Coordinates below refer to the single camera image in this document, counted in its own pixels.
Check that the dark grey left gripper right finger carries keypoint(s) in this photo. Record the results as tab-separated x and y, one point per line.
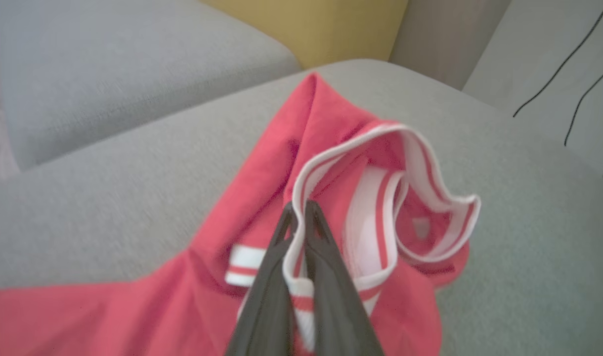
336	301

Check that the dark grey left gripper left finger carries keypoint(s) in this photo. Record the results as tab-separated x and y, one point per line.
267	301

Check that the red basketball jersey white trim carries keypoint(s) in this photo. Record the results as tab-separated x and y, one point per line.
277	163

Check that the grey sofa seat cushion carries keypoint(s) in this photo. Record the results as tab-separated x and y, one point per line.
504	237

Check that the yellow upholstered block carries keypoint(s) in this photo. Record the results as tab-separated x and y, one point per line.
311	27

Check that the beige panel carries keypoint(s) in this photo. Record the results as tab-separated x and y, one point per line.
442	37

